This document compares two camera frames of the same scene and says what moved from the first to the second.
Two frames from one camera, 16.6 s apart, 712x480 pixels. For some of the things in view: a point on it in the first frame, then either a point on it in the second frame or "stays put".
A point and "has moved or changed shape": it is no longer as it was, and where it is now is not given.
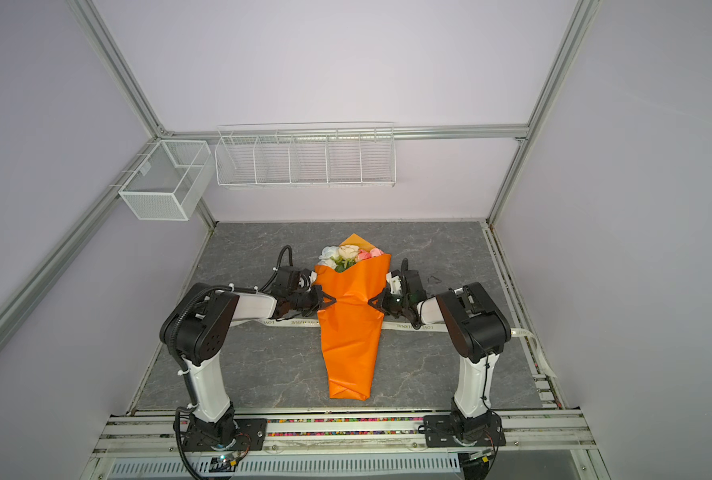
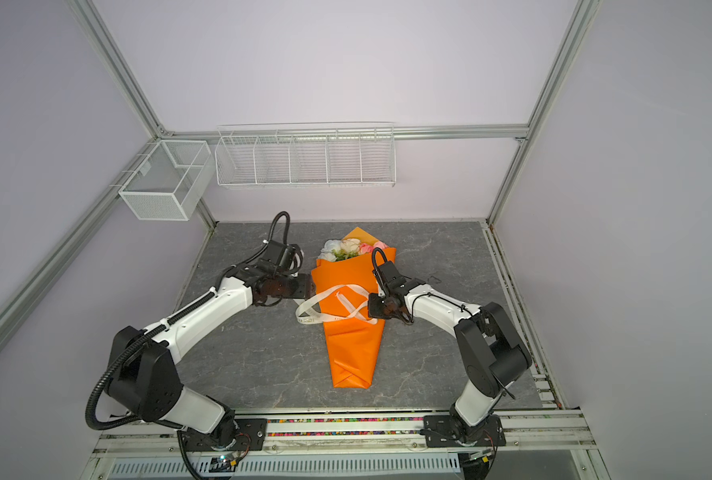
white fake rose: (327, 253) has moved or changed shape
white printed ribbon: (394, 325) -> (333, 306)
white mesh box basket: (168, 180) stays put
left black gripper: (318, 296) -> (306, 289)
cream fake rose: (348, 252) has moved or changed shape
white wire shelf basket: (355, 155) stays put
